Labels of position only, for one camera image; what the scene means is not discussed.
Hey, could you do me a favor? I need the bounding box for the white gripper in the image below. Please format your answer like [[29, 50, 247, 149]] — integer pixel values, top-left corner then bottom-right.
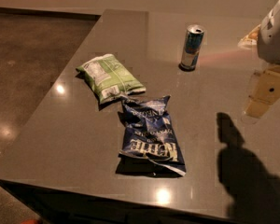
[[245, 0, 280, 119]]

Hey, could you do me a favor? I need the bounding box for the silver blue redbull can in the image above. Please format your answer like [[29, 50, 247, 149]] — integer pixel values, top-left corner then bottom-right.
[[180, 24, 204, 71]]

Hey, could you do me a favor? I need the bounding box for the tan object at table edge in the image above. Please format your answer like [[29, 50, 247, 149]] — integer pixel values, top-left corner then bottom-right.
[[238, 25, 260, 49]]

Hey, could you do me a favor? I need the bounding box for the green chip bag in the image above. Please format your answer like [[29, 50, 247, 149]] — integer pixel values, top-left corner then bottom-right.
[[76, 54, 146, 105]]

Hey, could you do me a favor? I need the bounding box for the blue kettle chip bag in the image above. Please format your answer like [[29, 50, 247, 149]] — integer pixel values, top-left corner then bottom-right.
[[120, 96, 186, 176]]

